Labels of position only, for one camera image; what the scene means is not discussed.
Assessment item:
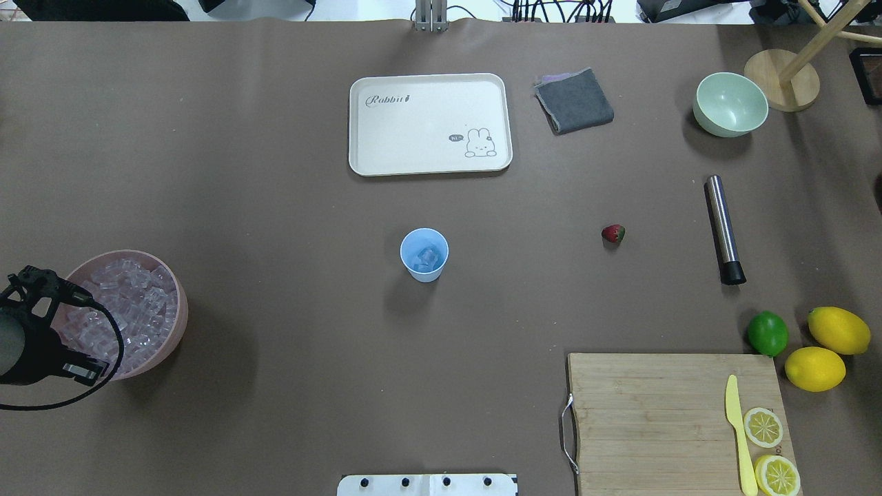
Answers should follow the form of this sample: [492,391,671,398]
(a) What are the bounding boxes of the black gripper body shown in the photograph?
[18,316,70,385]

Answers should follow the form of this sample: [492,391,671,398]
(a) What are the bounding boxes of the clear ice cube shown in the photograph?
[409,246,444,273]

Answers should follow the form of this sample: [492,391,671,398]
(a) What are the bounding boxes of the red strawberry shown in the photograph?
[601,224,626,245]

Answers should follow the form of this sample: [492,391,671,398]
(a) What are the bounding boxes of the steel muddler black tip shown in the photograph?
[704,175,747,286]

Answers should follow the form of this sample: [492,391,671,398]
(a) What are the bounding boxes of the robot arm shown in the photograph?
[1,308,110,386]

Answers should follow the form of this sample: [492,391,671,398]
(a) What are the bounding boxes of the pink bowl of ice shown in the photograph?
[52,250,188,380]

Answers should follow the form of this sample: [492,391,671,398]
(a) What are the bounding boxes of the light blue plastic cup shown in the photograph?
[399,228,449,283]

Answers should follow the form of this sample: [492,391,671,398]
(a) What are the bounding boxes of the cream rabbit tray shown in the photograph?
[349,73,513,178]

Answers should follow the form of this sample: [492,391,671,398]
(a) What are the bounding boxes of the grey folded cloth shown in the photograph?
[533,67,615,135]

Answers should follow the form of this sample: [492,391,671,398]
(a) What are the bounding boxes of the wooden cutting board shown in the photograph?
[566,353,796,495]

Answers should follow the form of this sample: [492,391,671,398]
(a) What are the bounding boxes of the yellow plastic knife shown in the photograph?
[724,375,759,495]

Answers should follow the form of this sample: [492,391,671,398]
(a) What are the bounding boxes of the green lime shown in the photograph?
[747,311,790,358]

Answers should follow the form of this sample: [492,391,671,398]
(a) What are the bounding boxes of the mint green bowl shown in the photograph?
[693,72,769,138]

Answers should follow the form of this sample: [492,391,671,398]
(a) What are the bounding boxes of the lemon half upper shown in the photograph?
[754,455,802,495]

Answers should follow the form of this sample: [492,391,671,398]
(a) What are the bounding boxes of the yellow lemon near board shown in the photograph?
[784,347,846,393]

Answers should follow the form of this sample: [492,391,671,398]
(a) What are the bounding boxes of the yellow lemon outer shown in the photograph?
[807,307,872,355]

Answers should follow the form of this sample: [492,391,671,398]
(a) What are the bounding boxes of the wooden glass stand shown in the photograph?
[743,1,881,112]

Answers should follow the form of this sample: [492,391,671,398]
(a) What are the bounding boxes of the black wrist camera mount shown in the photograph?
[1,266,96,333]

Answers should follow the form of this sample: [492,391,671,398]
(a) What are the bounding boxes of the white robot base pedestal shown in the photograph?
[336,473,520,495]

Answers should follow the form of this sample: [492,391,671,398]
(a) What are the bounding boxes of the aluminium frame post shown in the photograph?
[413,0,449,32]

